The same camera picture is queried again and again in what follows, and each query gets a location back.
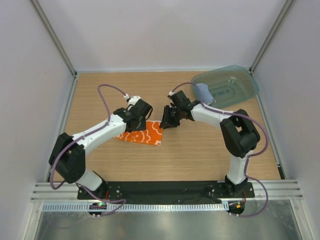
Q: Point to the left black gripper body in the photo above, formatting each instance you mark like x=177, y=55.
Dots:
x=142, y=125

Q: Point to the white orange flower towel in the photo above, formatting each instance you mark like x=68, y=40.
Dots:
x=151, y=136

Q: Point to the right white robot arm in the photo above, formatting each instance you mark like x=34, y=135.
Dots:
x=239, y=133

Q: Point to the blue terry towel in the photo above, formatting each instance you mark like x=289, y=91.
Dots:
x=205, y=94

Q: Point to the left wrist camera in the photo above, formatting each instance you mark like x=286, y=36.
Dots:
x=133, y=100

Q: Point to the slotted metal rail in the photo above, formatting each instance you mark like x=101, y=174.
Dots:
x=91, y=207

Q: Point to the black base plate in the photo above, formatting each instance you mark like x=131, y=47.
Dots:
x=167, y=191

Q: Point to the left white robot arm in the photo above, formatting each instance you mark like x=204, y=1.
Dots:
x=68, y=157

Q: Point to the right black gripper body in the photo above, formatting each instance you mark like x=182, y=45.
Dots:
x=172, y=116

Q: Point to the teal plastic tub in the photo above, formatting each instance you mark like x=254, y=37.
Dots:
x=228, y=85

